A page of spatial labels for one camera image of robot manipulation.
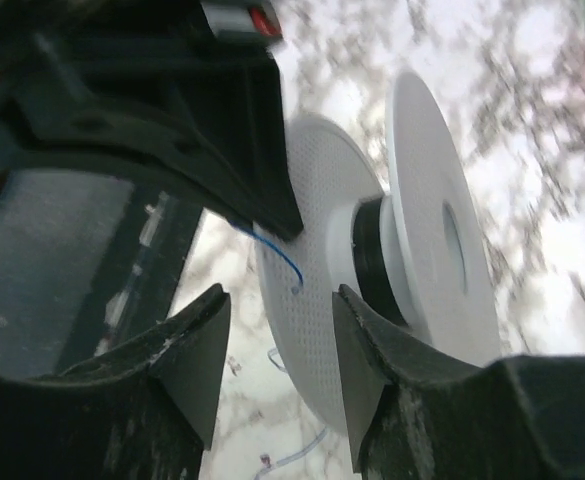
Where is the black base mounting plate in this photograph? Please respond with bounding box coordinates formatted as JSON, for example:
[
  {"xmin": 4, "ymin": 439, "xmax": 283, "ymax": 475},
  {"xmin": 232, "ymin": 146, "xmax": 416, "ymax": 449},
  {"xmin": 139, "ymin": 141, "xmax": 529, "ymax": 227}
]
[{"xmin": 55, "ymin": 188, "xmax": 202, "ymax": 372}]

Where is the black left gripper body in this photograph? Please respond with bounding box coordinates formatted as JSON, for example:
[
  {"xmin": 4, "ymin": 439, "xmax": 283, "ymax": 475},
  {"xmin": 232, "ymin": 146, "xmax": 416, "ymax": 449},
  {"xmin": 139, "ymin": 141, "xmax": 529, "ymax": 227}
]
[{"xmin": 0, "ymin": 1, "xmax": 282, "ymax": 144}]

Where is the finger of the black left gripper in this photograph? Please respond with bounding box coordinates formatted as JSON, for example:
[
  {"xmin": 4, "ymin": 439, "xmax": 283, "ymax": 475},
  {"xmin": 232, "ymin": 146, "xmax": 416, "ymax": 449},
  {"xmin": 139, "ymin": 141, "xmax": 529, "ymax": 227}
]
[{"xmin": 1, "ymin": 54, "xmax": 303, "ymax": 240}]

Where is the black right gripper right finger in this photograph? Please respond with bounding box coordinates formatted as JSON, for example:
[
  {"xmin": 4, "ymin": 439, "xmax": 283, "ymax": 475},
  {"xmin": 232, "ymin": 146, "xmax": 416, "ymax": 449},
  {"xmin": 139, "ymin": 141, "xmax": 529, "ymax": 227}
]
[{"xmin": 332, "ymin": 286, "xmax": 585, "ymax": 479}]

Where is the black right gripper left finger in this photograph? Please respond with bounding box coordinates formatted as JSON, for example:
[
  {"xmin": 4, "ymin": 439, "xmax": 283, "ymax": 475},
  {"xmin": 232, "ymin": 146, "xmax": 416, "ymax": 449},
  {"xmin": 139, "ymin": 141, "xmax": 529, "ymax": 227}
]
[{"xmin": 0, "ymin": 284, "xmax": 231, "ymax": 479}]

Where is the white perforated cable spool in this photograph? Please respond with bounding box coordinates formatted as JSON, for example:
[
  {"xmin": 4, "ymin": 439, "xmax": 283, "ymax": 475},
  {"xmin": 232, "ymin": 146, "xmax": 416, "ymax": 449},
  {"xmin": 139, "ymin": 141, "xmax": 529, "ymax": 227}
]
[{"xmin": 256, "ymin": 69, "xmax": 501, "ymax": 433}]

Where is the long blue wire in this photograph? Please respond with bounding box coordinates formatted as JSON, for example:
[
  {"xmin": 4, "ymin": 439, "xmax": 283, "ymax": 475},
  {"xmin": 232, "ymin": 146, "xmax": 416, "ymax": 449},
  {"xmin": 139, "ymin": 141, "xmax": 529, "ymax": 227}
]
[{"xmin": 229, "ymin": 219, "xmax": 304, "ymax": 294}]

